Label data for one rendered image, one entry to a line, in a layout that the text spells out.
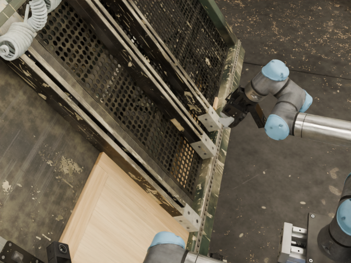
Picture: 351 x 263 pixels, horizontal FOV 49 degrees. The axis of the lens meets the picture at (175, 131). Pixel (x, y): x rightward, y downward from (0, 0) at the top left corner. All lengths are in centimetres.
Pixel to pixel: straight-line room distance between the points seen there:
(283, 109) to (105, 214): 68
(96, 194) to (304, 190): 199
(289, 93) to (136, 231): 72
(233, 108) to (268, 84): 17
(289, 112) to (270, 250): 163
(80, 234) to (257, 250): 165
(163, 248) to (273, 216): 204
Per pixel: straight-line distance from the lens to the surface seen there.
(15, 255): 109
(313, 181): 310
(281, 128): 119
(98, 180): 135
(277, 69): 127
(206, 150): 188
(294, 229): 167
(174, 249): 87
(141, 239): 147
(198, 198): 180
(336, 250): 156
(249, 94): 133
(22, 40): 106
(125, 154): 138
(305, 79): 392
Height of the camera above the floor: 241
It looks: 48 degrees down
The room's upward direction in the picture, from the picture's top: 1 degrees counter-clockwise
